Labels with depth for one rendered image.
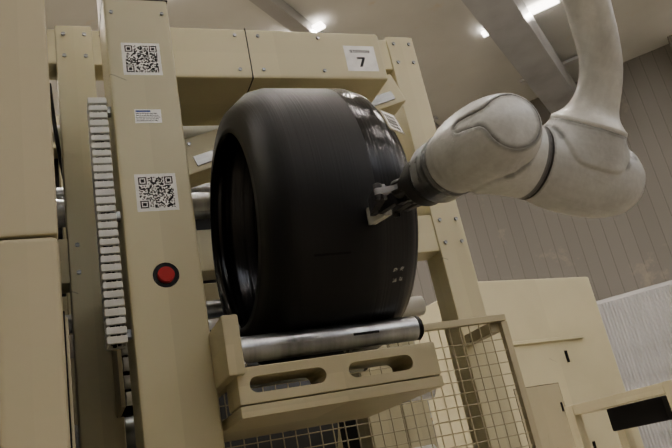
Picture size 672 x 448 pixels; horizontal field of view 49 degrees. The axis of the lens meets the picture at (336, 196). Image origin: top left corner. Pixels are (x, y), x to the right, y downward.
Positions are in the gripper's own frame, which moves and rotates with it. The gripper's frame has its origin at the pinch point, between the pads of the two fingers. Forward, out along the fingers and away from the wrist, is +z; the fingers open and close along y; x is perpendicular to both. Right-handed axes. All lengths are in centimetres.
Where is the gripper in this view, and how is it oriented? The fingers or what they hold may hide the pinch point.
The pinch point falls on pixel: (378, 211)
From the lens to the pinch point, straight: 123.5
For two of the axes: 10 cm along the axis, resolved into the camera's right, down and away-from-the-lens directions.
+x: 1.5, 9.6, -2.4
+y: -9.3, 0.5, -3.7
